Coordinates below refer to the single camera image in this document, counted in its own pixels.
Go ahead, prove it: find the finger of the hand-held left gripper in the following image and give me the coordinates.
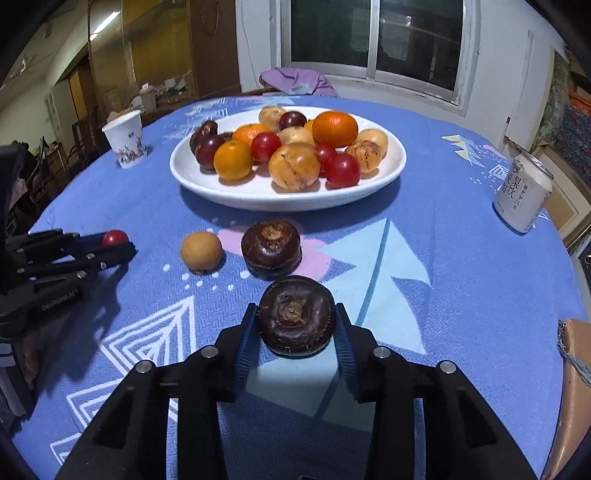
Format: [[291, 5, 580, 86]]
[[21, 242, 138, 284], [6, 228, 109, 268]]

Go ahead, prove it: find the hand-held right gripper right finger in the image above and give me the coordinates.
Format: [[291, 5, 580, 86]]
[[335, 302, 539, 480]]

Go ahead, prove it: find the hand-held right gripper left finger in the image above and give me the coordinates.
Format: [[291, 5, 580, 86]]
[[60, 302, 257, 480]]

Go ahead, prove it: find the small beige round fruit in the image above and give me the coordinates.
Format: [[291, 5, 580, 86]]
[[180, 231, 224, 273]]

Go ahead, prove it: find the dark red plum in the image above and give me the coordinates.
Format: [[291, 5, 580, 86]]
[[278, 111, 308, 132], [194, 134, 227, 171]]

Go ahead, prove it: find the white oval plate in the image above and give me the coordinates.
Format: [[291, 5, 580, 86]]
[[169, 106, 407, 212]]

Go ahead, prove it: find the speckled tan round fruit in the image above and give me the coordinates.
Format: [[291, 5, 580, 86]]
[[344, 141, 382, 175], [355, 128, 389, 155], [268, 142, 321, 191]]

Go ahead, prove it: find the person's left hand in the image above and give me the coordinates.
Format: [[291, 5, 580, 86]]
[[16, 330, 42, 398]]

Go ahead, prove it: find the white printed paper cup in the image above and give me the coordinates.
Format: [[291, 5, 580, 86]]
[[102, 109, 148, 169]]

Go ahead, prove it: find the wooden glass cabinet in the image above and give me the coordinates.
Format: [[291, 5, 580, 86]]
[[88, 0, 241, 125]]

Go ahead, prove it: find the fluorescent ceiling light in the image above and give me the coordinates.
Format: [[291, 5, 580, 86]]
[[90, 11, 118, 33]]

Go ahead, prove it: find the brown leather case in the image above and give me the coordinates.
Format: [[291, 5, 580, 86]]
[[540, 318, 591, 480]]

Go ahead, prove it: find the white beverage can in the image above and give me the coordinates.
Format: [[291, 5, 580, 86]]
[[492, 152, 554, 234]]

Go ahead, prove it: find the purple cloth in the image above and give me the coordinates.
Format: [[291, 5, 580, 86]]
[[259, 67, 340, 97]]

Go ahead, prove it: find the white framed window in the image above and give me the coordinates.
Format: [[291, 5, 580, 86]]
[[279, 0, 481, 107]]

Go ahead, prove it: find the white panel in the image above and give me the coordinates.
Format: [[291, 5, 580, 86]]
[[505, 31, 536, 139]]

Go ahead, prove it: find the mottled picture panel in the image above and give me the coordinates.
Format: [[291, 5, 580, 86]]
[[538, 51, 583, 153]]

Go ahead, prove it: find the wooden picture frame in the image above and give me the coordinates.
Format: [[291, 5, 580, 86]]
[[531, 143, 591, 250]]

